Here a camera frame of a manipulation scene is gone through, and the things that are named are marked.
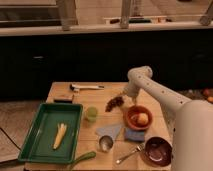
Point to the white handled tool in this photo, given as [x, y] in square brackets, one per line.
[77, 88]

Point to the blue sponge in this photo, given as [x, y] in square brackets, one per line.
[132, 135]

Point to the green plastic tray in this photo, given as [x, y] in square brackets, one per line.
[38, 144]

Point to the green handled utensil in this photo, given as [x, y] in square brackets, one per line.
[83, 157]

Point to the green plastic cup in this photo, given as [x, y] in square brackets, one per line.
[91, 114]

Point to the dark purple bowl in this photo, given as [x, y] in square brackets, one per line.
[158, 151]

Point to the small metal measuring cup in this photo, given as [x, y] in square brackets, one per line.
[105, 143]

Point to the silver metal spoon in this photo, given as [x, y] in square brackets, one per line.
[138, 148]

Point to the dark purple grape bunch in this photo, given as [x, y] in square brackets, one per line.
[115, 102]

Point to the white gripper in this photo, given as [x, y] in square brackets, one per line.
[132, 90]

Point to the orange clay bowl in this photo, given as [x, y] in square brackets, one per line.
[131, 116]

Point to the grey-blue cloth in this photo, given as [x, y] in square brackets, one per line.
[109, 130]

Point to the yellow round fruit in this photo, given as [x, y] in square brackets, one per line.
[142, 119]

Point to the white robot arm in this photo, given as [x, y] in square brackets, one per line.
[192, 146]

